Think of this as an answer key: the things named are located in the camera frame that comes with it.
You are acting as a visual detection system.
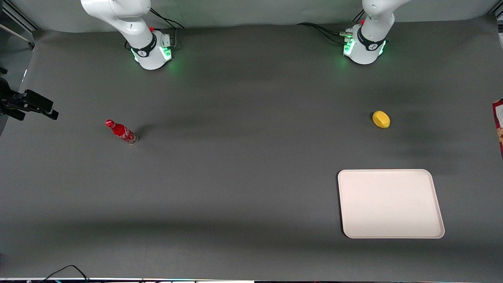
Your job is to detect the black cables at right arm base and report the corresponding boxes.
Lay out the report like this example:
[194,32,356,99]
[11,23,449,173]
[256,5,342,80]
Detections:
[125,7,185,51]

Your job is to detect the metal frame rail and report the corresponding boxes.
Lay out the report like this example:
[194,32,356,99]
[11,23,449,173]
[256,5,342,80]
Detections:
[0,0,40,50]

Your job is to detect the black cables at left arm base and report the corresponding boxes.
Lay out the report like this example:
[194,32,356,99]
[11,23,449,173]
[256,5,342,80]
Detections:
[296,11,367,46]

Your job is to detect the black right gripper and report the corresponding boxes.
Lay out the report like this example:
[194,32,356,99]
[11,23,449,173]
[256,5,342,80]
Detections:
[0,77,59,121]

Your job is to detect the yellow lemon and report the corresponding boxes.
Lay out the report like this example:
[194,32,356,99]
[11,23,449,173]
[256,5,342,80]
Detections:
[372,110,391,129]

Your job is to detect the black cables at arm base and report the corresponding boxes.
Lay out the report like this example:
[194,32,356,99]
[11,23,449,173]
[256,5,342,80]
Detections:
[296,11,367,46]
[125,7,185,51]

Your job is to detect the white rectangular tray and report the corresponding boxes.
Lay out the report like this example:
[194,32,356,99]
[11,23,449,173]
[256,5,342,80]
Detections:
[338,169,445,239]

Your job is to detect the thin black cable at table edge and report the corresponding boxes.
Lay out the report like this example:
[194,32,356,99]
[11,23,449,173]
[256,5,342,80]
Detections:
[39,265,92,283]

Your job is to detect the red cookie box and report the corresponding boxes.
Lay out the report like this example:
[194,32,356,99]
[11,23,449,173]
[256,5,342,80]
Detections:
[492,98,503,160]

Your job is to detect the red cola bottle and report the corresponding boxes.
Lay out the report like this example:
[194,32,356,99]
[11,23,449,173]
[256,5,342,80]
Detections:
[105,119,139,145]

